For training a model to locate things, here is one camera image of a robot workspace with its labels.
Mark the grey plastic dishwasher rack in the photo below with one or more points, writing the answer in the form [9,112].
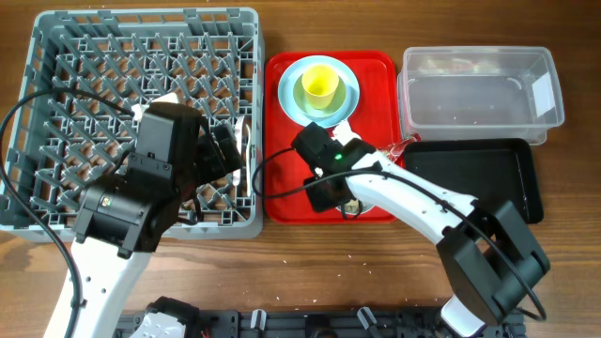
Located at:
[85,69]

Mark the red plastic serving tray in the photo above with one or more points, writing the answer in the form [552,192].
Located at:
[376,120]

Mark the black waste tray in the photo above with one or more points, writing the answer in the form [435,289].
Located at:
[500,169]

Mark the light green small bowl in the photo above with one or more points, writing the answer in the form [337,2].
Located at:
[338,100]

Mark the white napkin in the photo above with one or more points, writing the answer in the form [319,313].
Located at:
[343,133]

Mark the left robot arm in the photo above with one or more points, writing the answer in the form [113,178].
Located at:
[121,218]

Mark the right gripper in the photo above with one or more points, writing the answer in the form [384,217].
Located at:
[318,203]

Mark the light blue plate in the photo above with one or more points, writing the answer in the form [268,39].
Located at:
[296,69]

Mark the yellow plastic cup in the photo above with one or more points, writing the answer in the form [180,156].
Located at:
[320,83]

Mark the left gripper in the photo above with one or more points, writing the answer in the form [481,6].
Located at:
[213,167]

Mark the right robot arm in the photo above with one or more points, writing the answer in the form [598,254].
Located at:
[490,256]

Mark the white plastic spoon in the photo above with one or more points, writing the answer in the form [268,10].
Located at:
[248,161]

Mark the clear plastic waste bin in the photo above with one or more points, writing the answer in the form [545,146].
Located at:
[479,92]

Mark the red snack wrapper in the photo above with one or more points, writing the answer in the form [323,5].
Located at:
[395,152]

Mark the light blue bowl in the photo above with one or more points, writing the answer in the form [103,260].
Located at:
[355,207]

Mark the white plastic fork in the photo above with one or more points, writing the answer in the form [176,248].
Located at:
[239,139]

